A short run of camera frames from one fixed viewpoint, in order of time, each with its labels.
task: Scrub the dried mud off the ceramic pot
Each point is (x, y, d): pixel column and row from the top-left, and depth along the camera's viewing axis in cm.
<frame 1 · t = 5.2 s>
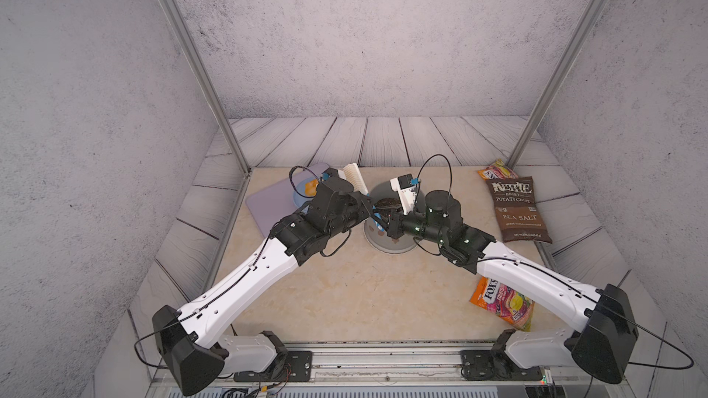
left hand: (380, 202, 69), fingers closed
right hand: (371, 214, 69), fingers closed
purple cutting board: (265, 201, 113), on the table
brown Kettle chips bag: (517, 211, 107), on the table
orange Fox's candy bag: (498, 170, 118), point 4 cm above the table

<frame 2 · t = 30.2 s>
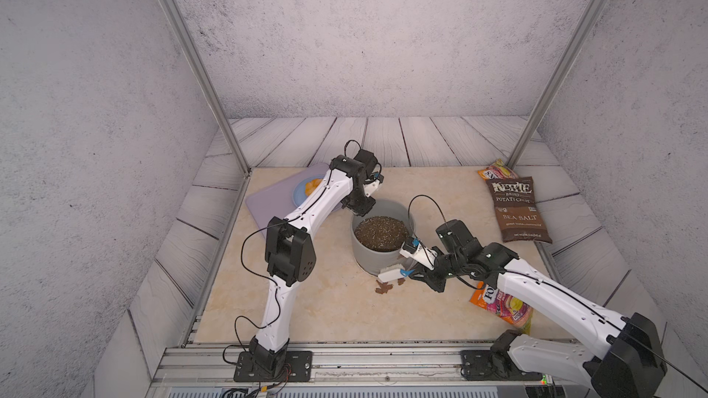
left hand: (365, 211, 90), fingers closed
right hand: (416, 271, 77), fingers closed
the named things where they were.

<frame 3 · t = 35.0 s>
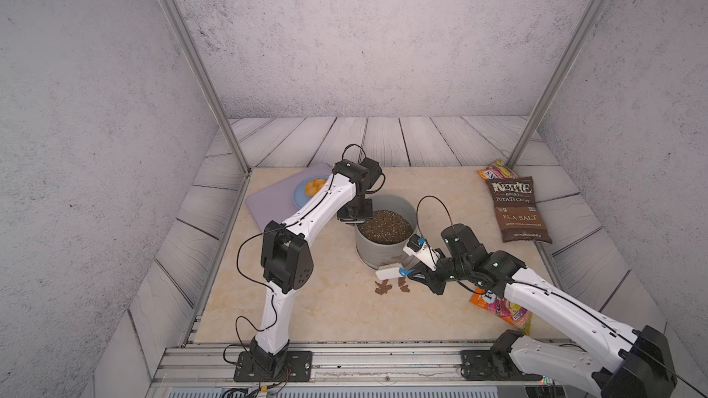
left hand: (364, 223, 87), fingers closed
right hand: (413, 274, 75), fingers closed
the named things where they were.

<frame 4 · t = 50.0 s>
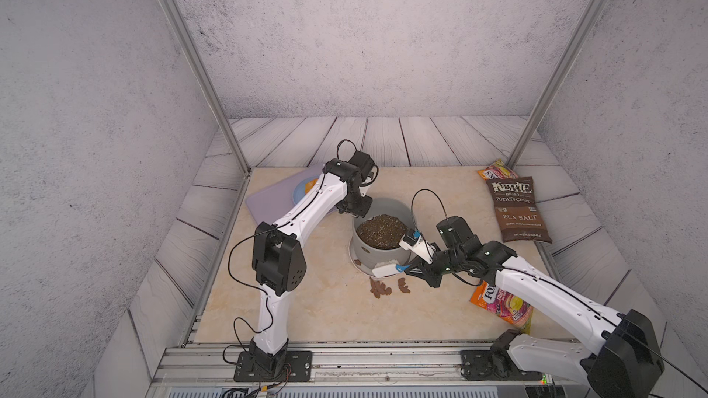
left hand: (363, 213, 88), fingers closed
right hand: (412, 267, 77), fingers closed
the named things where they were.

